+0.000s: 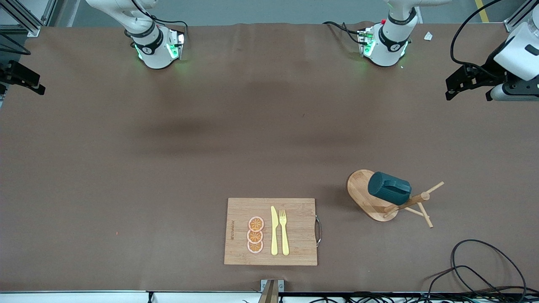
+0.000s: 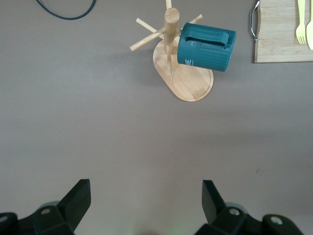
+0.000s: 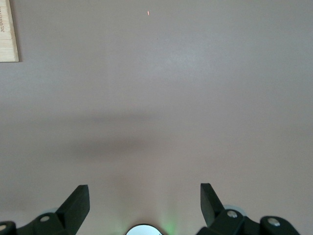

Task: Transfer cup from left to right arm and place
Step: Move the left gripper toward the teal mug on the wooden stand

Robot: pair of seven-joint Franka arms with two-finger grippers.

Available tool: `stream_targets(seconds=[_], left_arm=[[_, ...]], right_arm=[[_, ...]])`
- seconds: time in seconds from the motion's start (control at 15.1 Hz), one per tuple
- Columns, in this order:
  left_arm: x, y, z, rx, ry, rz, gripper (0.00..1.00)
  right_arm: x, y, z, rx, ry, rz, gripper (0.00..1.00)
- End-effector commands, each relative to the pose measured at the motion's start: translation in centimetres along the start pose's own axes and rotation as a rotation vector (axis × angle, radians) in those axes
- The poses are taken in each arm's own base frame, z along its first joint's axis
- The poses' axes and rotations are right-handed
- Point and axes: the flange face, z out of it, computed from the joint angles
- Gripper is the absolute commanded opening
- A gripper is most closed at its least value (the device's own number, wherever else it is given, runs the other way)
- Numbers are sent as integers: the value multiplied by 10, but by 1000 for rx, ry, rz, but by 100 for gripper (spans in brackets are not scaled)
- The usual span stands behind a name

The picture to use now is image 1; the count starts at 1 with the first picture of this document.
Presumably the black left arm base cable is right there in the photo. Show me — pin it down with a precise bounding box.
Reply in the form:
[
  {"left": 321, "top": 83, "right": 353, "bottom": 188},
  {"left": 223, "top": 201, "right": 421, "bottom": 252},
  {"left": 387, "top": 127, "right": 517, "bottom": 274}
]
[{"left": 322, "top": 21, "right": 367, "bottom": 45}]

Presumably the yellow plastic knife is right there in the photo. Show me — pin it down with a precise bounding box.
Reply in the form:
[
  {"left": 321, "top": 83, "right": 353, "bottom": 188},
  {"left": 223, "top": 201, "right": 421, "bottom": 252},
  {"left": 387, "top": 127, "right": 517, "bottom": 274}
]
[{"left": 270, "top": 206, "right": 279, "bottom": 256}]

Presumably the metal bracket with wooden bar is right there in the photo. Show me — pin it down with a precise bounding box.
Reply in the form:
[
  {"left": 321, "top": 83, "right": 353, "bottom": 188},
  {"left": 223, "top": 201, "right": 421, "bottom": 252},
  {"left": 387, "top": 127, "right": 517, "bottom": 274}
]
[{"left": 258, "top": 279, "right": 285, "bottom": 303}]

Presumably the wooden mug rack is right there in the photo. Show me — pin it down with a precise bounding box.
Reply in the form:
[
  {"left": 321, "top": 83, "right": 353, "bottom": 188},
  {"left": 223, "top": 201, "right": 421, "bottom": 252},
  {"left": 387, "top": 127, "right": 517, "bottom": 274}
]
[{"left": 347, "top": 169, "right": 445, "bottom": 229}]

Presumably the black loose cable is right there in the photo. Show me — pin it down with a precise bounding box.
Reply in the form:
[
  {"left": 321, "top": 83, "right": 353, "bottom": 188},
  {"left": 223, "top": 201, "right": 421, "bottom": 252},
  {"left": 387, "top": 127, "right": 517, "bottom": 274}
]
[
  {"left": 421, "top": 265, "right": 511, "bottom": 301},
  {"left": 451, "top": 239, "right": 527, "bottom": 296}
]

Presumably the black arm base cable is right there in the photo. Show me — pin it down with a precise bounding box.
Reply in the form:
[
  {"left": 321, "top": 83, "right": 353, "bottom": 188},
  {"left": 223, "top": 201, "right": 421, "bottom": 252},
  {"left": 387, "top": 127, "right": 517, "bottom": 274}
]
[
  {"left": 322, "top": 21, "right": 367, "bottom": 45},
  {"left": 131, "top": 0, "right": 189, "bottom": 43}
]

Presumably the black right arm base cable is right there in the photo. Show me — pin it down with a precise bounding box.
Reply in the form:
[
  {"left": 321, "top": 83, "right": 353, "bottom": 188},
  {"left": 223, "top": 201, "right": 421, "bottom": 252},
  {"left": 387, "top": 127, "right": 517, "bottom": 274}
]
[{"left": 131, "top": 0, "right": 189, "bottom": 43}]

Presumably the brown table cover sheet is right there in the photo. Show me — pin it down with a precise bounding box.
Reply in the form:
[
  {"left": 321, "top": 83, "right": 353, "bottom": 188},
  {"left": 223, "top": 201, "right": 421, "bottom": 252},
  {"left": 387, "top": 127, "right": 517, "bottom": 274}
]
[{"left": 0, "top": 21, "right": 539, "bottom": 293}]

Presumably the aluminium frame profile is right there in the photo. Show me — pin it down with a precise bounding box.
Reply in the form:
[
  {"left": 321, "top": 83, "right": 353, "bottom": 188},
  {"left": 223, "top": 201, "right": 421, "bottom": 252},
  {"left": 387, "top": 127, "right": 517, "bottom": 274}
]
[
  {"left": 503, "top": 0, "right": 539, "bottom": 33},
  {"left": 0, "top": 0, "right": 57, "bottom": 37}
]

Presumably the bamboo cutting board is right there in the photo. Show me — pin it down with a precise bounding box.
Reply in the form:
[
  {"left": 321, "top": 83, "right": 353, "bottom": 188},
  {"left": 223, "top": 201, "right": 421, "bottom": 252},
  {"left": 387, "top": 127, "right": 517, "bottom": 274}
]
[{"left": 224, "top": 198, "right": 323, "bottom": 266}]

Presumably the teal cup with yellow inside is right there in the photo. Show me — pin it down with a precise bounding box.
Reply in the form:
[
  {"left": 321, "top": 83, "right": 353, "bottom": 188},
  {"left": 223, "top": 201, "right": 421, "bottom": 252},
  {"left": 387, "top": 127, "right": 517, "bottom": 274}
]
[{"left": 368, "top": 171, "right": 412, "bottom": 206}]

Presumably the yellow plastic fork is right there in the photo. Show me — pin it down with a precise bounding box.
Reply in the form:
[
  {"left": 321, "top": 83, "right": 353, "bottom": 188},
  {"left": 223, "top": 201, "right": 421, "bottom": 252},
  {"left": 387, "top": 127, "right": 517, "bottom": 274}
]
[{"left": 279, "top": 209, "right": 290, "bottom": 256}]

